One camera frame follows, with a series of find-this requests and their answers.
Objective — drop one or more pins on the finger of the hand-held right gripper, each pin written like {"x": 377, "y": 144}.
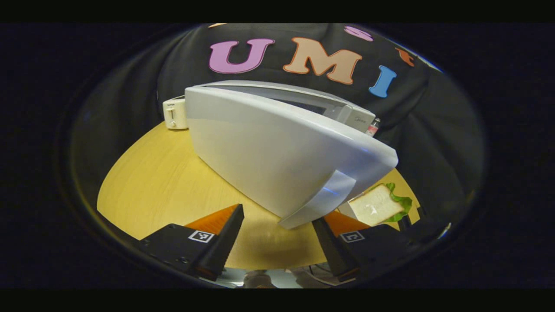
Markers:
{"x": 405, "y": 222}

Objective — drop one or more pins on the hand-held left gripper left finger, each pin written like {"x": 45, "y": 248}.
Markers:
{"x": 223, "y": 247}

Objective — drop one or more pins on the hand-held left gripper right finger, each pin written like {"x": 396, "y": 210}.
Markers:
{"x": 334, "y": 251}

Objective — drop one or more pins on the sandwich with lettuce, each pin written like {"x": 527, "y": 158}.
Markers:
{"x": 375, "y": 206}

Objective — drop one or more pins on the white microwave oven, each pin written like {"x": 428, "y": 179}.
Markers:
{"x": 269, "y": 151}

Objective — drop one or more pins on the black backdrop cloth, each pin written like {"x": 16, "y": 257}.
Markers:
{"x": 433, "y": 143}

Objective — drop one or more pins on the clear bottle pink label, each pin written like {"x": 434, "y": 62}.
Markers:
{"x": 373, "y": 128}

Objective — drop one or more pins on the white toaster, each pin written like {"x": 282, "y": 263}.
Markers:
{"x": 175, "y": 113}

